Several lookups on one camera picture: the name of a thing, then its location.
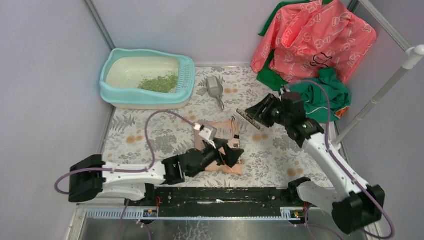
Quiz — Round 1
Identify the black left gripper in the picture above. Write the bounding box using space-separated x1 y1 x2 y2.
188 138 243 179

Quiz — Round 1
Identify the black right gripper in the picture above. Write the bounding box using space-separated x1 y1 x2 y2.
244 93 290 128

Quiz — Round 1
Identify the pink cat litter bag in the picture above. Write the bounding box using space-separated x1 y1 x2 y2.
205 116 243 175

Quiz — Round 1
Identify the silver metal scoop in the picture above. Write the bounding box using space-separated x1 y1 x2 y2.
206 76 225 111

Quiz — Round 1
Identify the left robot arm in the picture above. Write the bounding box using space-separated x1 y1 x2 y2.
68 138 244 206

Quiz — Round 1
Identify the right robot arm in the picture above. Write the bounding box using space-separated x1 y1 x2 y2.
244 92 385 235

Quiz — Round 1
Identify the green cat litter pile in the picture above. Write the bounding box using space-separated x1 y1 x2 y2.
137 72 179 94

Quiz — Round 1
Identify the teal litter box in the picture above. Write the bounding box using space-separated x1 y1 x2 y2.
99 48 196 110

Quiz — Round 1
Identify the floral patterned table mat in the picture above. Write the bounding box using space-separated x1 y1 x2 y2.
103 67 332 188

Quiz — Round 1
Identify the green cloth garment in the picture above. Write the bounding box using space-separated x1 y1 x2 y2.
257 1 351 122

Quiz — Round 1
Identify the pink printed garment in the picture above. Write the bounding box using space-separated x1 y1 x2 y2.
251 0 377 84

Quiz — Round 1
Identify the white pipe rack stand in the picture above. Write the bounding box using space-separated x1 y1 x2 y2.
327 44 424 147

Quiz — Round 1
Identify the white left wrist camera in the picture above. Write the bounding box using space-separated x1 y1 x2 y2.
193 123 217 148

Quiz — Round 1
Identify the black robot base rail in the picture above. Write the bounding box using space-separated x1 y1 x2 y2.
127 186 307 218

